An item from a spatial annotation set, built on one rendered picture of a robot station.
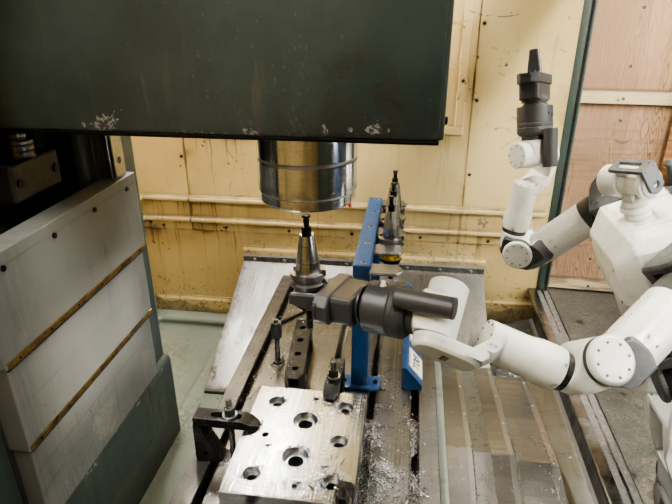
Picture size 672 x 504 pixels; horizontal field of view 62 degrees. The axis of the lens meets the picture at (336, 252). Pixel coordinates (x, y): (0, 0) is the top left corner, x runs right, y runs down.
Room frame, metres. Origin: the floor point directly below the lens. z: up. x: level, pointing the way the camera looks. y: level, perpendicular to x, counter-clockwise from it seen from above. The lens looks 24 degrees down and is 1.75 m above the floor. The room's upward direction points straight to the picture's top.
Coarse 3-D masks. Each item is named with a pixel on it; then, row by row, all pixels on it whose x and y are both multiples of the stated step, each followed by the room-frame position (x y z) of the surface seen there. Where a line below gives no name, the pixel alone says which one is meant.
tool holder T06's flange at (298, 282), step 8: (320, 264) 0.90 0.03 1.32; (320, 272) 0.87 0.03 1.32; (296, 280) 0.85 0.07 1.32; (304, 280) 0.84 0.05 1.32; (312, 280) 0.84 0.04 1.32; (320, 280) 0.85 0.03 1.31; (296, 288) 0.85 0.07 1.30; (304, 288) 0.84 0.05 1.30; (312, 288) 0.84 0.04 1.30; (320, 288) 0.85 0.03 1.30
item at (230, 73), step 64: (0, 0) 0.80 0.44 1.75; (64, 0) 0.79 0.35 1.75; (128, 0) 0.78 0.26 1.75; (192, 0) 0.77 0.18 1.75; (256, 0) 0.76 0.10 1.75; (320, 0) 0.75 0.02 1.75; (384, 0) 0.74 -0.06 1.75; (448, 0) 0.73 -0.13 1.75; (0, 64) 0.81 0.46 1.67; (64, 64) 0.79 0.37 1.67; (128, 64) 0.78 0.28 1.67; (192, 64) 0.77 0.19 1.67; (256, 64) 0.76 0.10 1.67; (320, 64) 0.75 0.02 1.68; (384, 64) 0.74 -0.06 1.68; (448, 64) 0.73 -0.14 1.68; (0, 128) 0.81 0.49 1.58; (64, 128) 0.80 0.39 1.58; (128, 128) 0.79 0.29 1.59; (192, 128) 0.77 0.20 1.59; (256, 128) 0.76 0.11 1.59; (320, 128) 0.75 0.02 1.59; (384, 128) 0.74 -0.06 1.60
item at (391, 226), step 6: (396, 210) 1.26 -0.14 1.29; (390, 216) 1.25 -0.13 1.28; (396, 216) 1.26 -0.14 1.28; (384, 222) 1.26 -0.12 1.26; (390, 222) 1.25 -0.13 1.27; (396, 222) 1.25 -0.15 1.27; (384, 228) 1.26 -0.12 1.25; (390, 228) 1.25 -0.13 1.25; (396, 228) 1.25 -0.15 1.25; (384, 234) 1.25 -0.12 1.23; (390, 234) 1.24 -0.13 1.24; (396, 234) 1.25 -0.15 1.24
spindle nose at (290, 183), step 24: (264, 144) 0.82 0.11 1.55; (288, 144) 0.80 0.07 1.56; (312, 144) 0.80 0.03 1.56; (336, 144) 0.81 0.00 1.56; (264, 168) 0.83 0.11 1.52; (288, 168) 0.80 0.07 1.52; (312, 168) 0.80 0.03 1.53; (336, 168) 0.81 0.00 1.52; (264, 192) 0.83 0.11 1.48; (288, 192) 0.80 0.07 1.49; (312, 192) 0.80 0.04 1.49; (336, 192) 0.81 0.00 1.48
